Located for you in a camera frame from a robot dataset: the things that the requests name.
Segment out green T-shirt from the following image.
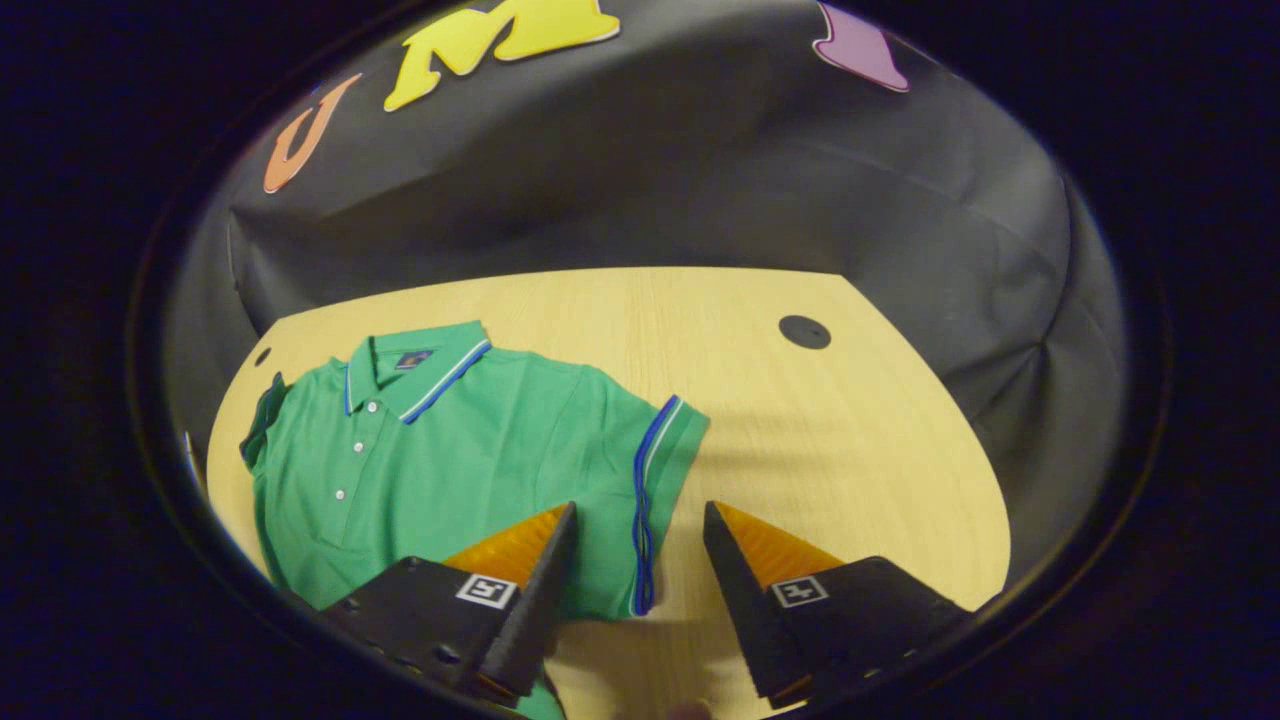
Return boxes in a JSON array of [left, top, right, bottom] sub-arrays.
[[240, 320, 711, 720]]

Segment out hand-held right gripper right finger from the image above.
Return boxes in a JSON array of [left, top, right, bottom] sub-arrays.
[[702, 500, 976, 711]]

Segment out black backdrop cloth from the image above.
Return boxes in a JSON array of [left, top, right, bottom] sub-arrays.
[[160, 0, 1131, 591]]

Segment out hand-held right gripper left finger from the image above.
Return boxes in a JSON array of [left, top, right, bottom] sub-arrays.
[[318, 501, 581, 701]]

